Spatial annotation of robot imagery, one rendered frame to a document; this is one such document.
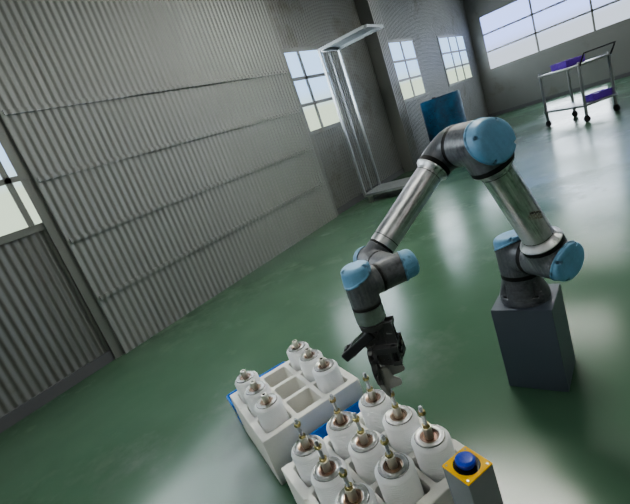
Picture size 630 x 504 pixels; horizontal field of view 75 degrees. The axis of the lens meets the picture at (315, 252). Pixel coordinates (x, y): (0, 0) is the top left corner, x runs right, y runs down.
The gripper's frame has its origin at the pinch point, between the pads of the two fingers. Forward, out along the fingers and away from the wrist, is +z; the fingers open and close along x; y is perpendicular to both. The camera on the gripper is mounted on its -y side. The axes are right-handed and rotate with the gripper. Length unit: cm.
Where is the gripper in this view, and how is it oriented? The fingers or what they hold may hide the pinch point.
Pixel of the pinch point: (387, 387)
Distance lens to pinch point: 116.6
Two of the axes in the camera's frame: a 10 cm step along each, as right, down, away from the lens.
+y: 8.9, -2.2, -3.9
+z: 3.3, 9.1, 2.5
